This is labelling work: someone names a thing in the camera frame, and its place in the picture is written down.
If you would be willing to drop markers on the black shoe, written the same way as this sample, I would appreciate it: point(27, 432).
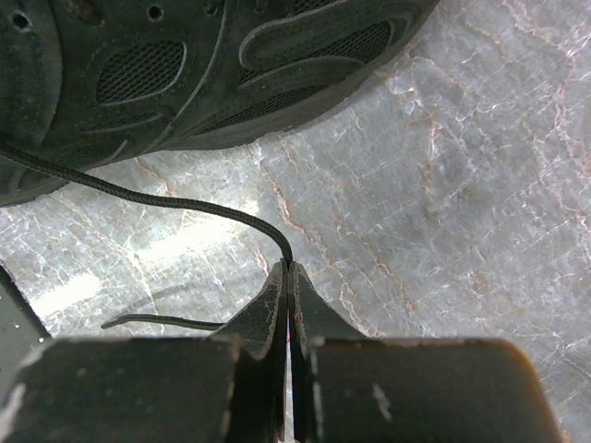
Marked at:
point(89, 83)

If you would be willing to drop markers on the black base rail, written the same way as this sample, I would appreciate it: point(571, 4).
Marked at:
point(21, 328)

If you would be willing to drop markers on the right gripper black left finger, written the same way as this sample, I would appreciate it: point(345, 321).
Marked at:
point(225, 387)

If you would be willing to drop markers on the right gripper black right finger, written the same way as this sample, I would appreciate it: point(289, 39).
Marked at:
point(349, 387)

